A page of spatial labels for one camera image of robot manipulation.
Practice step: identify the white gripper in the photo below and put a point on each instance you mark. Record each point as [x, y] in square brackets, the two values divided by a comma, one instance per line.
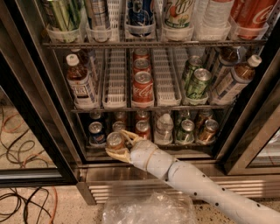
[141, 154]

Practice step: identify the orange soda can front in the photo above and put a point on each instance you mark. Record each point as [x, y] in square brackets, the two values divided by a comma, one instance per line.
[115, 141]

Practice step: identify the orange soda can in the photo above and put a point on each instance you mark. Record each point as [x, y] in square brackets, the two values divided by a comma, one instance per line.
[115, 141]
[119, 125]

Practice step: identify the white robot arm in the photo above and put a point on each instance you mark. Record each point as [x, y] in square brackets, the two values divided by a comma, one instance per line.
[186, 178]

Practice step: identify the orange soda can behind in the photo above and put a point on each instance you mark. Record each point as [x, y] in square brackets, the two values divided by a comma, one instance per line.
[119, 125]

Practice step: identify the red soda can bottom front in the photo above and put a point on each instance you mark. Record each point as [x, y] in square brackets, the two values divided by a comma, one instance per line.
[143, 129]

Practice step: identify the red soda can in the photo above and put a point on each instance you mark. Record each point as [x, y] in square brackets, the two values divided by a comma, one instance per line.
[143, 129]
[142, 115]

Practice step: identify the blue soda can front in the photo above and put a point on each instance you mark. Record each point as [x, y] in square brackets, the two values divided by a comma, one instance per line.
[96, 133]

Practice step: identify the blue soda can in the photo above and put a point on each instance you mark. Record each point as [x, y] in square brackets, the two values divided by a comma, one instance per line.
[96, 117]
[96, 133]

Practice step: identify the red soda can bottom behind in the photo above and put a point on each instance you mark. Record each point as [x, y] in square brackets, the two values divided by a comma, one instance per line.
[142, 115]

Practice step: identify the steel fridge base grille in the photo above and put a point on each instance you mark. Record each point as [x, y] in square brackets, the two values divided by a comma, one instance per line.
[99, 182]

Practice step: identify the blue soda can behind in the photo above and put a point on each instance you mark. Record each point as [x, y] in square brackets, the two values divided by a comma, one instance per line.
[96, 117]

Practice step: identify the red cola can front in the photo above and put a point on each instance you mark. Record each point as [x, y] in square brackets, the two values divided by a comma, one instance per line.
[142, 87]

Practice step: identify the red cola can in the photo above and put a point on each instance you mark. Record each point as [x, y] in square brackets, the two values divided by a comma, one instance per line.
[142, 87]
[141, 65]
[141, 53]

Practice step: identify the green can bottom front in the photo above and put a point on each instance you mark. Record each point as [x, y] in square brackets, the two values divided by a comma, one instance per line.
[185, 132]

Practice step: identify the green can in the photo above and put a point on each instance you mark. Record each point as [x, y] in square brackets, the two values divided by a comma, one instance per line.
[181, 115]
[185, 132]
[198, 83]
[194, 62]

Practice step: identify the green can bottom behind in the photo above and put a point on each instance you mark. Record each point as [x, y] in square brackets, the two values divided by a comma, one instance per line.
[181, 115]

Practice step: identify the gold can bottom front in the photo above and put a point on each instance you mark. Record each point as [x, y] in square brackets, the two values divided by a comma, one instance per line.
[207, 133]

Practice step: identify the gold can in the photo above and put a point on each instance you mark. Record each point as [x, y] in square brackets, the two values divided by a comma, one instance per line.
[207, 133]
[202, 116]

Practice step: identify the red cola can middle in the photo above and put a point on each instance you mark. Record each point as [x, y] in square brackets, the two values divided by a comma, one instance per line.
[141, 65]

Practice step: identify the gold can bottom behind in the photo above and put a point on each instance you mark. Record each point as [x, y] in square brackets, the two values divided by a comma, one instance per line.
[202, 116]

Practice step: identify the green can middle front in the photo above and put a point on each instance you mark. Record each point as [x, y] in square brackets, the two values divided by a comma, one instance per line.
[198, 83]

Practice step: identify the left glass fridge door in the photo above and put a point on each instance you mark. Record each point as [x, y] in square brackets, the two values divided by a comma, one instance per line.
[33, 79]

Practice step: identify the glass fridge door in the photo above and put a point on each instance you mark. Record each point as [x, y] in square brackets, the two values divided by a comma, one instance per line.
[258, 111]
[33, 79]

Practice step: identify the red cola can back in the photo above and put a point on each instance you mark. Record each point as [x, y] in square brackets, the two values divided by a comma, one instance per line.
[141, 53]

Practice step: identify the green can middle behind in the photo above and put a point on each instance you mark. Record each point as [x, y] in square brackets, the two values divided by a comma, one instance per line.
[194, 62]

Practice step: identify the right glass fridge door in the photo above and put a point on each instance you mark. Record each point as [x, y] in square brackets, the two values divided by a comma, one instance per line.
[258, 111]

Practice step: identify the blue bottle top shelf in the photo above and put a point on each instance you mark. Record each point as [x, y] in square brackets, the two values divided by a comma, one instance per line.
[140, 17]

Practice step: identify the silver bottle top shelf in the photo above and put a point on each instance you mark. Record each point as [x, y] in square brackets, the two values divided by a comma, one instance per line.
[98, 19]

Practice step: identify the green bottle top shelf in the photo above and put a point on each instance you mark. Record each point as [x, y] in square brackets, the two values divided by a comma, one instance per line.
[64, 18]

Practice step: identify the clear water bottle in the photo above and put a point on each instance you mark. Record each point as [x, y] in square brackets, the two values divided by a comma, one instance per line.
[163, 132]

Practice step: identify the clear plastic bag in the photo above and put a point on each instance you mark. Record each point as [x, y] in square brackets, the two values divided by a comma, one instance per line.
[157, 208]

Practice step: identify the tea bottle left front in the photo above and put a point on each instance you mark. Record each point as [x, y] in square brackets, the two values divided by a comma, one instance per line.
[80, 82]

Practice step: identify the tea bottle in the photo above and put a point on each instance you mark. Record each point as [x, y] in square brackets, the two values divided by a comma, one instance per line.
[80, 82]
[228, 57]
[87, 58]
[237, 79]

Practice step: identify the tea bottle left behind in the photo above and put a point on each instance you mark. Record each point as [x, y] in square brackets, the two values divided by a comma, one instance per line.
[87, 58]

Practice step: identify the tea bottle right front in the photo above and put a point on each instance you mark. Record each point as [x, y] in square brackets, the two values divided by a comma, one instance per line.
[237, 79]

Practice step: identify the tea bottle right behind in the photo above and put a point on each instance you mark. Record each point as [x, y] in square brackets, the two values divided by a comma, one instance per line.
[228, 57]

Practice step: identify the lemon lime soda bottle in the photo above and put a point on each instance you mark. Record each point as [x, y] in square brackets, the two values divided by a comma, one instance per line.
[177, 13]

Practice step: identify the white ribbed bottle top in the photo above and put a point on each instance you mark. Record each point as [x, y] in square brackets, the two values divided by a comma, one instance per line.
[211, 19]

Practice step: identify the red cola bottle top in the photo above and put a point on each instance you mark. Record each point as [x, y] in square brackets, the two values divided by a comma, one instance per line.
[249, 17]

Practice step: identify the middle wire shelf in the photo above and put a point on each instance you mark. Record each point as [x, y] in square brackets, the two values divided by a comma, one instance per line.
[151, 108]

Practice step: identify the wire shelf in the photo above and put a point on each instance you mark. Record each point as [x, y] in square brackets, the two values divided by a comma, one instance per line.
[151, 108]
[155, 44]

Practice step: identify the top wire shelf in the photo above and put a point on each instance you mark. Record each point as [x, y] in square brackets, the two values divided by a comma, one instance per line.
[155, 44]

